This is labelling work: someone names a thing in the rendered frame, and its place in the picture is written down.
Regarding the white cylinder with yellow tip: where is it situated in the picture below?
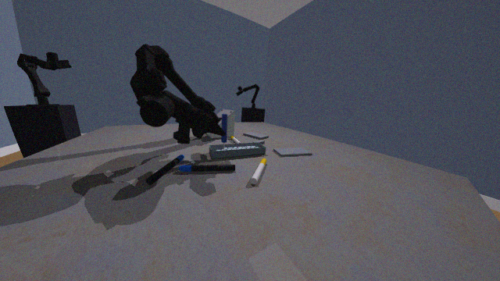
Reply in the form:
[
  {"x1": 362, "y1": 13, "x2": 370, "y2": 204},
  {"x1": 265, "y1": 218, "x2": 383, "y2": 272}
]
[
  {"x1": 250, "y1": 158, "x2": 266, "y2": 184},
  {"x1": 230, "y1": 136, "x2": 240, "y2": 144}
]

